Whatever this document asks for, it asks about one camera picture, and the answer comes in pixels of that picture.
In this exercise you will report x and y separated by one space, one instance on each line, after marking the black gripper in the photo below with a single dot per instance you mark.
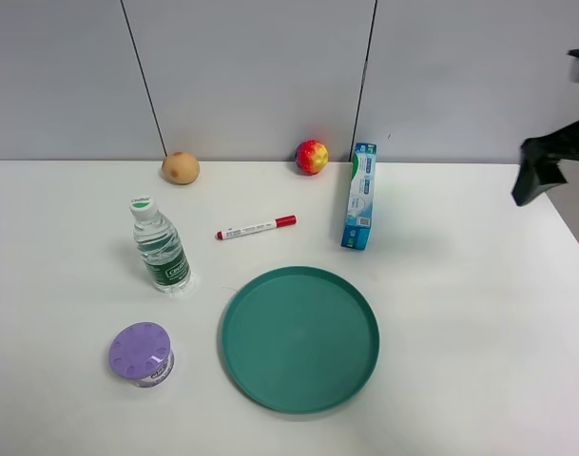
539 169

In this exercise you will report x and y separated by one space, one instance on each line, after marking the purple lidded air freshener can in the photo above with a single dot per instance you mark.
141 354

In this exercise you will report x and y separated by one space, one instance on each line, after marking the blue toothpaste box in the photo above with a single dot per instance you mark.
358 220

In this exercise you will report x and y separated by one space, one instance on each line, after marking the red yellow apple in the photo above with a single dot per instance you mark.
311 157

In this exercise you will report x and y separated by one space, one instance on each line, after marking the red white marker pen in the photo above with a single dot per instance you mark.
256 228

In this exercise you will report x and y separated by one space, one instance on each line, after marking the green round plate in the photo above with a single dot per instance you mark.
299 340

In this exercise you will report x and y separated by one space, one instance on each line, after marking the brown potato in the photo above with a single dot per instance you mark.
181 168

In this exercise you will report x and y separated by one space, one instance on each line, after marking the clear water bottle green label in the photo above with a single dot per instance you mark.
160 246

